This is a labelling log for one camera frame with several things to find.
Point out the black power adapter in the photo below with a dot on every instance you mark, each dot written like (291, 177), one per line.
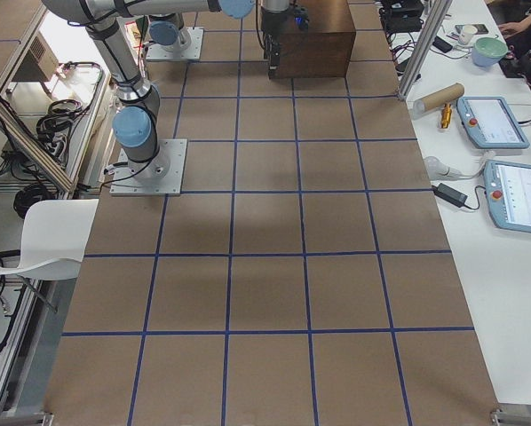
(449, 194)

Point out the white paper cup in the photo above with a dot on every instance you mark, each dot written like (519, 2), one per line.
(466, 34)

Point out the black smartphone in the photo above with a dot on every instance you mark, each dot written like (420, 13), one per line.
(442, 45)

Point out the blue teach pendant far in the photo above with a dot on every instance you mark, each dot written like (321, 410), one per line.
(490, 124)

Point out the blue teach pendant near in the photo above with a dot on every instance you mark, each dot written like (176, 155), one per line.
(508, 191)

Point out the white plastic chair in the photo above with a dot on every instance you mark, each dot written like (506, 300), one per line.
(54, 237)

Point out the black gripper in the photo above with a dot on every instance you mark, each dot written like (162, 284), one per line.
(272, 24)

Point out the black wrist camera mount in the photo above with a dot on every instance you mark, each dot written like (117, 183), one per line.
(300, 15)

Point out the aluminium frame post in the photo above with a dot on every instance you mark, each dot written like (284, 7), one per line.
(430, 29)

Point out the dark wooden drawer cabinet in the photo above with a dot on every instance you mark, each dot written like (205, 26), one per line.
(324, 50)

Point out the cardboard tube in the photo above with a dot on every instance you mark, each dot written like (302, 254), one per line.
(438, 98)

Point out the brass yellow tool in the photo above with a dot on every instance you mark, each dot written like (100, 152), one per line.
(446, 114)

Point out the white light bulb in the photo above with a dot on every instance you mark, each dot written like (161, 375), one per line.
(437, 170)

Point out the blue teach pendant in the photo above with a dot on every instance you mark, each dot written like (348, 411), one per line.
(508, 191)
(490, 124)

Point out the green bowl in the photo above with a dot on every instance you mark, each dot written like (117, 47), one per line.
(488, 51)

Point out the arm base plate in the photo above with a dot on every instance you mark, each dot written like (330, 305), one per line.
(156, 53)
(163, 175)

